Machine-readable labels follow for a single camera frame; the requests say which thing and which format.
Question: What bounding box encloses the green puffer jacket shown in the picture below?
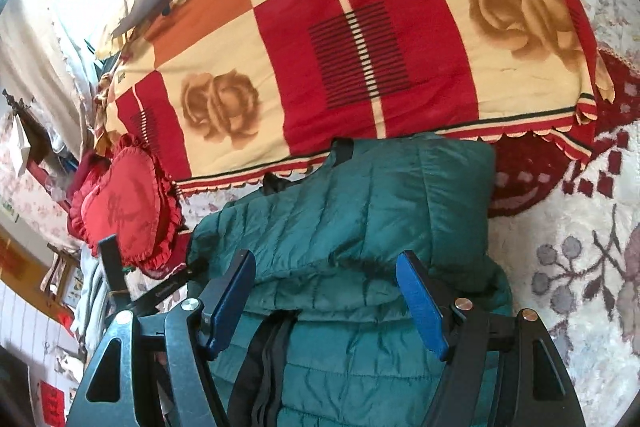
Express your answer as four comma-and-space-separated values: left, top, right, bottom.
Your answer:
189, 133, 511, 426

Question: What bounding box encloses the red heart-shaped pillow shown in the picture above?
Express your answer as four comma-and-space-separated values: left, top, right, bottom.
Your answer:
67, 133, 189, 280

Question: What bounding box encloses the white floral plush blanket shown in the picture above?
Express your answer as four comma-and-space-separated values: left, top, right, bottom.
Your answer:
489, 52, 639, 426

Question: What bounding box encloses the white fringed curtain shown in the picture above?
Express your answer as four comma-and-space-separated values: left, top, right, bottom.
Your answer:
0, 0, 271, 158

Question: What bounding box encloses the red cream rose blanket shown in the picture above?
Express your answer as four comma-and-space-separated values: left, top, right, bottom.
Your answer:
103, 0, 615, 194

